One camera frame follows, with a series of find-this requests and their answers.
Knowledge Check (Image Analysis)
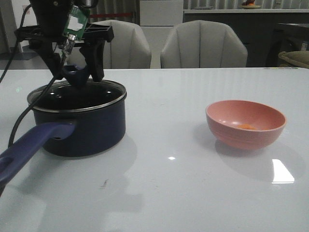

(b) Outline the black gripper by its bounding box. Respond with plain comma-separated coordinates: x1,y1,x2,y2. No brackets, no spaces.
14,0,114,82

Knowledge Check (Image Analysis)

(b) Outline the glass lid blue knob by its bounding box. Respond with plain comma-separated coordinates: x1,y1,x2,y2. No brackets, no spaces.
27,65,126,113

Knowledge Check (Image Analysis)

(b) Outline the pink bowl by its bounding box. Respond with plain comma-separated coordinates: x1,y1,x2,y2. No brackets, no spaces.
206,100,287,150

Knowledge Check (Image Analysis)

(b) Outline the orange ham piece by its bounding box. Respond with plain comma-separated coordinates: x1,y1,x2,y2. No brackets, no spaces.
237,124,256,131

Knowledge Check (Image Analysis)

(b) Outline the green circuit board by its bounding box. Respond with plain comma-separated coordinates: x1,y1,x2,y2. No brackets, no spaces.
62,5,90,41

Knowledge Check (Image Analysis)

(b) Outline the left grey chair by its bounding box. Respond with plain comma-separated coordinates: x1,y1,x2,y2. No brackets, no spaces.
67,19,152,70

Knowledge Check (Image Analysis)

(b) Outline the grey chair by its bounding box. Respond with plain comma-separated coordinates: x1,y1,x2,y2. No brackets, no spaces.
67,19,152,70
160,20,248,69

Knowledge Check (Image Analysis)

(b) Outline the dark blue saucepan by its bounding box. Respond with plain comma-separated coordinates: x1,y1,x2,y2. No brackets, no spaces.
0,81,127,189

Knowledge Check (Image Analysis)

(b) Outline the white cabinet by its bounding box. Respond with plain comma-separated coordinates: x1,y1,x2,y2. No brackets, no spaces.
140,0,183,69

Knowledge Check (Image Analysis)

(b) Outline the right grey chair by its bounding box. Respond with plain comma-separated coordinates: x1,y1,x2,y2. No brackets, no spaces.
160,20,248,69

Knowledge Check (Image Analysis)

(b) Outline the fruit plate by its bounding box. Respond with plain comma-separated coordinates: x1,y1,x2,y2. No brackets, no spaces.
241,0,261,9

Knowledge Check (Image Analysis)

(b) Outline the dark counter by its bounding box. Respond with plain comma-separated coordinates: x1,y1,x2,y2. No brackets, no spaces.
183,9,309,67

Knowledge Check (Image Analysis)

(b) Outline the beige cushion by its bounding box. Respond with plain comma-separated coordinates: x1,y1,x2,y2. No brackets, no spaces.
278,51,309,69

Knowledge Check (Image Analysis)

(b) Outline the black cable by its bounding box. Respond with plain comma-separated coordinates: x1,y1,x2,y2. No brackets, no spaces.
0,4,70,148

